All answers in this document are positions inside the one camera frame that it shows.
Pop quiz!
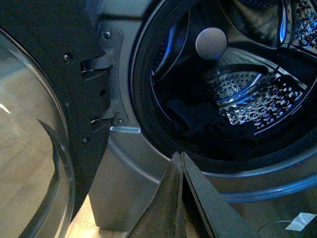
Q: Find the stainless steel perforated drum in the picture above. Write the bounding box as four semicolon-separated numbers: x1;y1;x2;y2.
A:
151;0;317;135

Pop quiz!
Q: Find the white tape piece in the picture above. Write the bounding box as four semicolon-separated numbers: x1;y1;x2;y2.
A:
285;212;317;232

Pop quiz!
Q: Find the grey front-load washing machine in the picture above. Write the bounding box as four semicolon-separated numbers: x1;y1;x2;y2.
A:
89;0;317;238

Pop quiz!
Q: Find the dark navy garment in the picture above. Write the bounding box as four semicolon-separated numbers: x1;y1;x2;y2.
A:
165;99;259;161

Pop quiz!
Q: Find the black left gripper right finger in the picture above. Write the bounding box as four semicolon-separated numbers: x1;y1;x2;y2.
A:
181;152;261;238

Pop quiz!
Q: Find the washing machine glass door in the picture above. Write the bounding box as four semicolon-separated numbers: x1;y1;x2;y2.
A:
0;0;113;238

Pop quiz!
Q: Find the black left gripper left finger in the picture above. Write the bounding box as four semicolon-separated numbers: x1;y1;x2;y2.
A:
128;152;188;238

